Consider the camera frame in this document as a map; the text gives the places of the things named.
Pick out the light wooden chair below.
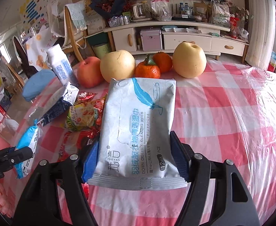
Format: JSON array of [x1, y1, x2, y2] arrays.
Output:
[[4, 59, 35, 104]]

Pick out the artificial flowers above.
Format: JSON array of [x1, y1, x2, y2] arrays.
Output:
[[225, 0, 250, 20]]

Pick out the red apple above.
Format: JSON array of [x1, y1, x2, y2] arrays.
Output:
[[77, 56, 104, 89]]

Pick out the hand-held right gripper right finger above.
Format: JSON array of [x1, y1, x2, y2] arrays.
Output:
[[170, 131, 262, 226]]

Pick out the pack of small bottles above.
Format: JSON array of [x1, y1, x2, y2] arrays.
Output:
[[108, 15, 131, 27]]

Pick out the white curtain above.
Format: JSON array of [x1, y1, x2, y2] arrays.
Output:
[[244, 0, 276, 71]]

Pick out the white television cabinet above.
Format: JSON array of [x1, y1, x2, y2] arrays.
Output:
[[103, 20, 250, 60]]

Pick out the blue and white packet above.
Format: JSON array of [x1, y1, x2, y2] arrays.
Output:
[[14, 119, 39, 179]]

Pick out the white plastic bottle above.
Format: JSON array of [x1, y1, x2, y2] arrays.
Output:
[[46, 44, 79, 87]]

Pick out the blue chair cushion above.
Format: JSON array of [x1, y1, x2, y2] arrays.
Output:
[[22, 69, 57, 102]]

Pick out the plain orange tangerine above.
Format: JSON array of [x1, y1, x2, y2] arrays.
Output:
[[153, 51, 173, 73]]

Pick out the dark blue flower bouquet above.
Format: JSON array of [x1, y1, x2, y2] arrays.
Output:
[[89, 0, 129, 20]]

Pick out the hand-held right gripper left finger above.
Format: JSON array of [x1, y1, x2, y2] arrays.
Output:
[[11, 138, 101, 226]]

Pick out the wall poster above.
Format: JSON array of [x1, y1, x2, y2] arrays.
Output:
[[18, 0, 46, 25]]

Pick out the dark blue foil packet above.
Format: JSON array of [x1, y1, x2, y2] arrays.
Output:
[[26, 82, 79, 126]]

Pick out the white glass kettle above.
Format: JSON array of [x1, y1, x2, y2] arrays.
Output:
[[130, 2, 152, 22]]

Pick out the pink storage box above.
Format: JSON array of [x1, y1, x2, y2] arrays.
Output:
[[140, 27, 162, 52]]

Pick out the small cardboard box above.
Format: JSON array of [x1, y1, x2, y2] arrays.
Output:
[[193, 2, 210, 17]]

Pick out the tangerine with green leaf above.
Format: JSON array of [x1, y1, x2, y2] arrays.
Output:
[[135, 55, 161, 79]]

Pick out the white plastic bag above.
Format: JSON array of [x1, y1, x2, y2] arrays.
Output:
[[2, 119, 19, 137]]

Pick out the yellow pear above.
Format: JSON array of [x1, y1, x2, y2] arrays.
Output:
[[172, 41, 207, 79], [100, 49, 136, 83]]

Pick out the black tray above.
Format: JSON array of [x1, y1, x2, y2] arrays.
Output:
[[172, 14, 196, 21]]

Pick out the yellow snack wrapper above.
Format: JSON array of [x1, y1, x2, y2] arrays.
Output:
[[65, 98, 106, 132]]

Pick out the red milk tea packet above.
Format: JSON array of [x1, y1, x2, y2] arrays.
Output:
[[57, 127, 101, 162]]

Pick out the red gift packet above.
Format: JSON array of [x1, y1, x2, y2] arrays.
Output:
[[230, 16, 240, 39]]

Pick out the patterned plastic bag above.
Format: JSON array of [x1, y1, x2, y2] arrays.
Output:
[[210, 0, 231, 27]]

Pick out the clear plastic bag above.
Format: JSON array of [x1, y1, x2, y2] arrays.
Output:
[[150, 0, 172, 21]]

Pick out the pale green bucket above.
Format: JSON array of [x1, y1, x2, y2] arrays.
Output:
[[92, 43, 111, 59]]

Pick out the white orange print cloth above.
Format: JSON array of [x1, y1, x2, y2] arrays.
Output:
[[25, 27, 58, 72]]

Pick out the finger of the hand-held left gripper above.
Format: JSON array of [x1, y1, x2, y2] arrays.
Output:
[[0, 147, 33, 170], [0, 147, 16, 163]]

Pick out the large cardboard box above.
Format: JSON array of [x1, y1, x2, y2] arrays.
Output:
[[85, 12, 106, 36]]

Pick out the pale lace chair cover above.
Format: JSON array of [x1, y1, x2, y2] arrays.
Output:
[[65, 0, 88, 31]]

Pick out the pale blue wet wipes packet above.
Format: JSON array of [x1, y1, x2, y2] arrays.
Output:
[[86, 77, 188, 191]]

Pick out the dark brown chair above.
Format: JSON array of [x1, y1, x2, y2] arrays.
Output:
[[12, 35, 38, 78]]

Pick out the red checkered tablecloth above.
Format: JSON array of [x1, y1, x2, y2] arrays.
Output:
[[0, 59, 276, 226]]

